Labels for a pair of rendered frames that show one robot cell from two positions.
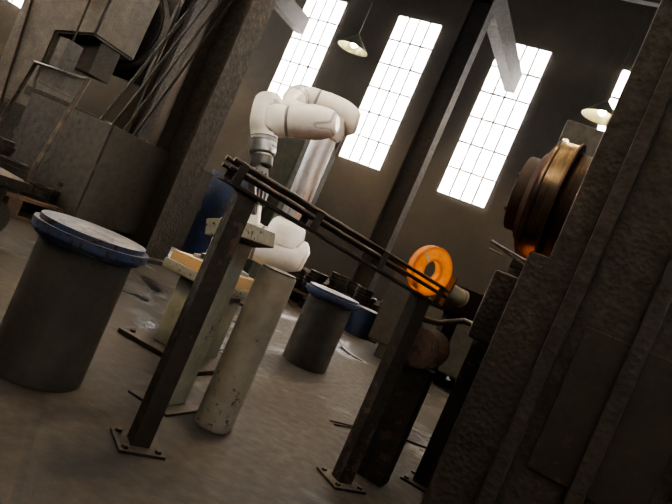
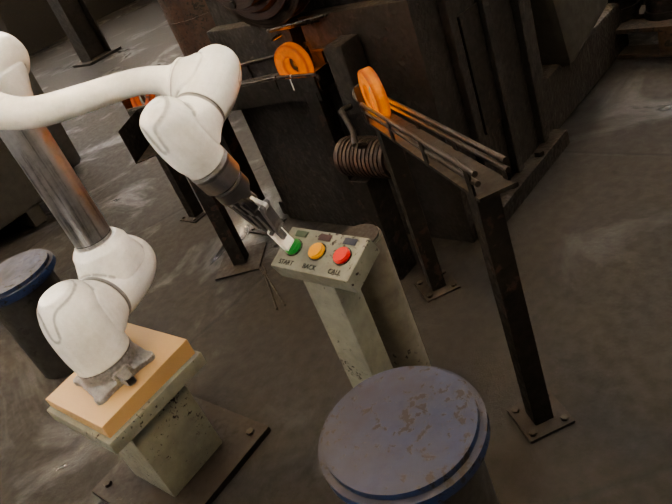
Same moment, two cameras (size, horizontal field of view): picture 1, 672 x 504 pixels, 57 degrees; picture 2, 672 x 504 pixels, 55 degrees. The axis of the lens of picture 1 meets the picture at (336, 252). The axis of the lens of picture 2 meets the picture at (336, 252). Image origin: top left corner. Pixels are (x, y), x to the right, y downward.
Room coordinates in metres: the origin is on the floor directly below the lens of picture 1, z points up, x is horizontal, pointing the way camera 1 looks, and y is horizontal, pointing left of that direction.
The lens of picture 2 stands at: (1.29, 1.38, 1.33)
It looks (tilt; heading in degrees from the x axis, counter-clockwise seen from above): 31 degrees down; 298
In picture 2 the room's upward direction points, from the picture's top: 23 degrees counter-clockwise
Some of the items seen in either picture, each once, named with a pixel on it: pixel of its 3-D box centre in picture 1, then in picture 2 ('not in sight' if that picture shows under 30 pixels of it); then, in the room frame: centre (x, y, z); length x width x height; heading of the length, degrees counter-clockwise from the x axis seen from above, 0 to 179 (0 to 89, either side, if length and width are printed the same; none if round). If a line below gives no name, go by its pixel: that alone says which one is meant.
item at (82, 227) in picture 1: (65, 301); (428, 495); (1.71, 0.64, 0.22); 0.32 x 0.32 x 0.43
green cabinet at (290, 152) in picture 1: (273, 210); not in sight; (5.99, 0.72, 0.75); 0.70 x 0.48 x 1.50; 157
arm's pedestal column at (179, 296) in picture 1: (198, 318); (157, 428); (2.55, 0.42, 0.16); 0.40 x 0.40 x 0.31; 69
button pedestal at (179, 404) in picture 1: (205, 311); (359, 346); (1.91, 0.30, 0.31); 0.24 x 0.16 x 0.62; 157
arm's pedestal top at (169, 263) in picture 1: (214, 280); (126, 386); (2.55, 0.42, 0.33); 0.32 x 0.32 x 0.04; 69
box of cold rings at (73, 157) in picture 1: (110, 179); not in sight; (4.98, 1.91, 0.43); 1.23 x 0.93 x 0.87; 155
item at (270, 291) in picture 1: (245, 348); (388, 315); (1.88, 0.14, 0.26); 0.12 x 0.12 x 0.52
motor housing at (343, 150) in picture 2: (400, 405); (387, 209); (1.99, -0.39, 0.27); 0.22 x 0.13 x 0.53; 157
